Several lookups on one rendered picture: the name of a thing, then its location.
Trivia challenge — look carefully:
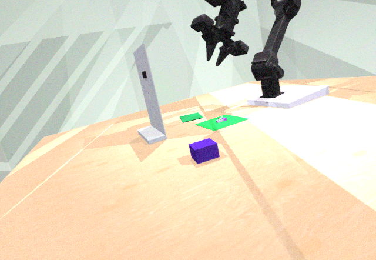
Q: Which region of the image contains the light grey flat panel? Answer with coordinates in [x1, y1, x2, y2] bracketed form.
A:
[133, 43, 167, 145]

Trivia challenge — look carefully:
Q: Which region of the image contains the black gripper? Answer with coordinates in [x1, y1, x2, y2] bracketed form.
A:
[191, 9, 249, 66]

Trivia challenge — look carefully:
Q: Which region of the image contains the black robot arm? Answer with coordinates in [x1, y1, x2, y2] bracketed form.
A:
[205, 0, 301, 98]

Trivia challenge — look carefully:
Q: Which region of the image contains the green square marked area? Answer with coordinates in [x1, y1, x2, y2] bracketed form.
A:
[195, 115, 248, 131]

